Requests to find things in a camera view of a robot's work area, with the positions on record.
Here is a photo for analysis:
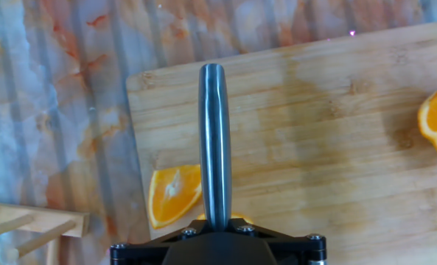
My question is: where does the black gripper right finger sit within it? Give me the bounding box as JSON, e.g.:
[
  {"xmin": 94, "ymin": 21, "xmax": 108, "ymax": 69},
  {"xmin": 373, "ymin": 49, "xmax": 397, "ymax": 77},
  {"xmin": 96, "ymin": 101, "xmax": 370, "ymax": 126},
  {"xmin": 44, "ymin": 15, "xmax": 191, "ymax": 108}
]
[{"xmin": 227, "ymin": 217, "xmax": 328, "ymax": 265}]

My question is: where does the marble pattern plastic mat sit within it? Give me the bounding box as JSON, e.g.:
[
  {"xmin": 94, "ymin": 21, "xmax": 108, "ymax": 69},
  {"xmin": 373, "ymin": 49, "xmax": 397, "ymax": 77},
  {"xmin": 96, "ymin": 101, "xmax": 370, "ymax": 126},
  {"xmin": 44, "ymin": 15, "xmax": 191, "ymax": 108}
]
[{"xmin": 0, "ymin": 0, "xmax": 437, "ymax": 265}]

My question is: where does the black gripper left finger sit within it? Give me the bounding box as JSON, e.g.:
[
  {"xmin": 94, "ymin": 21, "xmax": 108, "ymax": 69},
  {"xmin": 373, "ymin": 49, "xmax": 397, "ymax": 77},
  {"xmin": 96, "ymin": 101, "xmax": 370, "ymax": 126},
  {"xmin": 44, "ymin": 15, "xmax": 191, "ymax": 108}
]
[{"xmin": 110, "ymin": 219, "xmax": 214, "ymax": 265}]

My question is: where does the wooden peg rack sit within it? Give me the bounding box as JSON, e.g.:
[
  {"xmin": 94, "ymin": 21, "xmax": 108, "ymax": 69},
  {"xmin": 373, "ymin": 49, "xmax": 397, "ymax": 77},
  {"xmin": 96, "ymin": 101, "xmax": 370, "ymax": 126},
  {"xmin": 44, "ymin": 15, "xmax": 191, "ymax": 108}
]
[{"xmin": 0, "ymin": 200, "xmax": 91, "ymax": 265}]

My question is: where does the steel cleaver knife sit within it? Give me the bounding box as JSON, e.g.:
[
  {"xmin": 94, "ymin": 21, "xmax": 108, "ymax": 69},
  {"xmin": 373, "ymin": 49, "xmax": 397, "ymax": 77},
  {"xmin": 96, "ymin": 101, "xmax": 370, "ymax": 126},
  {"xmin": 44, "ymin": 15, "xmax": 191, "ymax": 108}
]
[{"xmin": 197, "ymin": 63, "xmax": 233, "ymax": 232}]

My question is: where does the bamboo cutting board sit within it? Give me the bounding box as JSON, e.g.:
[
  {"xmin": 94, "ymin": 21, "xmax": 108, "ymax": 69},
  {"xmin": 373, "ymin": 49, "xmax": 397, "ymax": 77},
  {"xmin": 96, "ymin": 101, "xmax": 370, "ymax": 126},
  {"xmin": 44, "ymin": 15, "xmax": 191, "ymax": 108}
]
[{"xmin": 125, "ymin": 20, "xmax": 437, "ymax": 265}]

